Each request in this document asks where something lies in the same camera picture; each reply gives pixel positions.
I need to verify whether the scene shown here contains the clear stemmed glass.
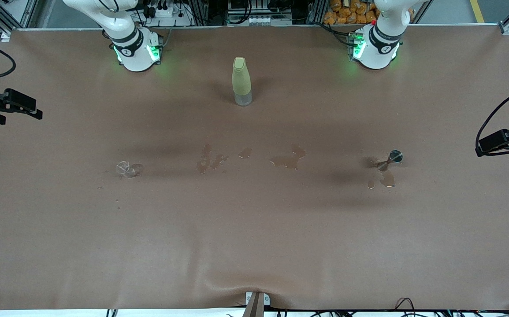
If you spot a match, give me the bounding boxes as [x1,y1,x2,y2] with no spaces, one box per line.
[375,150,404,172]

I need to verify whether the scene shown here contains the small clear glass beaker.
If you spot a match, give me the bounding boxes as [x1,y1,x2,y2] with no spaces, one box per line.
[116,161,142,178]

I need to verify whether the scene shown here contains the white power strip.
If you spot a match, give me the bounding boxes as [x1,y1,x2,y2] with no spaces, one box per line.
[146,4,176,19]

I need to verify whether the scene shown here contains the long brown liquid puddle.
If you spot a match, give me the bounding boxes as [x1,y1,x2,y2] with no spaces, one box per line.
[196,144,229,174]

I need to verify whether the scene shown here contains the pile of orange packets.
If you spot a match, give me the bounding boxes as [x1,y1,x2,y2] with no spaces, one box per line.
[323,0,415,25]

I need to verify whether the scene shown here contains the wide brown liquid puddle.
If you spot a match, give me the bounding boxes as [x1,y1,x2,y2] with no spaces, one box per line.
[270,144,307,171]

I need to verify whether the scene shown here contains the yellow-green capped bottle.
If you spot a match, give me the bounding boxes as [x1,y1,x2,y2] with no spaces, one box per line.
[231,56,253,107]

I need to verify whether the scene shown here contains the brown table mat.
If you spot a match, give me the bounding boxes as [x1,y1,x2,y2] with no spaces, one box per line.
[0,24,509,311]

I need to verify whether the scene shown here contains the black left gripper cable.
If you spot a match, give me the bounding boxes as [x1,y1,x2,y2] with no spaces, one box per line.
[476,81,509,146]

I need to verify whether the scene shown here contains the metal table edge bracket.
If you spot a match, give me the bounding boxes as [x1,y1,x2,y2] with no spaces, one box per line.
[245,291,271,317]

